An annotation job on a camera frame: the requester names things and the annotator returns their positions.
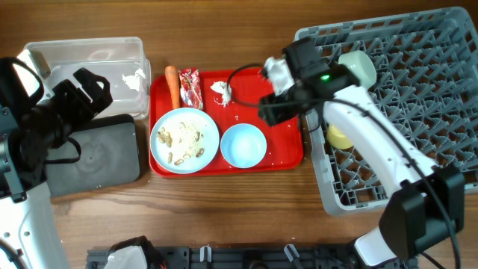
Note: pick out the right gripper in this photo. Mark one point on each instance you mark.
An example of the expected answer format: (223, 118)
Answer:
(273, 110)

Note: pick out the yellow cup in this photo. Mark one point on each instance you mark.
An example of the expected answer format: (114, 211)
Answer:
(337, 139)

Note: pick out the green bowl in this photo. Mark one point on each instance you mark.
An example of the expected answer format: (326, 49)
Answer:
(361, 66)

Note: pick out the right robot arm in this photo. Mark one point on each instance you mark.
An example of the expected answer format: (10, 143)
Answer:
(425, 202)

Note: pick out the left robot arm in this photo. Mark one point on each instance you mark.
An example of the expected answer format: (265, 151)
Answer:
(30, 127)

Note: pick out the grey dishwasher rack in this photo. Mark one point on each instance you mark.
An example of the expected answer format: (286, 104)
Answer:
(426, 64)

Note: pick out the red serving tray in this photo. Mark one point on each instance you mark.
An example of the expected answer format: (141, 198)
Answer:
(284, 141)

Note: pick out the light blue bowl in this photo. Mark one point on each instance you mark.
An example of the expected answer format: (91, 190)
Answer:
(243, 145)

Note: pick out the crumpled white tissue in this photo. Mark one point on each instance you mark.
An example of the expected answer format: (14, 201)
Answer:
(224, 90)

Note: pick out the red snack wrapper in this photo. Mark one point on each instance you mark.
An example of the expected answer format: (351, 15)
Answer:
(190, 89)

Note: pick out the light blue plate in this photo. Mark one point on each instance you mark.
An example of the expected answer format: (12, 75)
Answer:
(184, 141)

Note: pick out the orange carrot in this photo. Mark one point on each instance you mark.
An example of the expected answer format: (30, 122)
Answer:
(172, 76)

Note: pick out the white tissue in bin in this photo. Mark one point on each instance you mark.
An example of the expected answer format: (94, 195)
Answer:
(135, 81)

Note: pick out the clear plastic bin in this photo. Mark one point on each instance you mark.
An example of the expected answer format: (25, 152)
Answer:
(108, 57)

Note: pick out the black tray bin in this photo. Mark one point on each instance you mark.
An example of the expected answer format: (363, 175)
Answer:
(109, 156)

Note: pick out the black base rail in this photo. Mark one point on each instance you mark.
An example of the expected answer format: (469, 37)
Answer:
(319, 257)

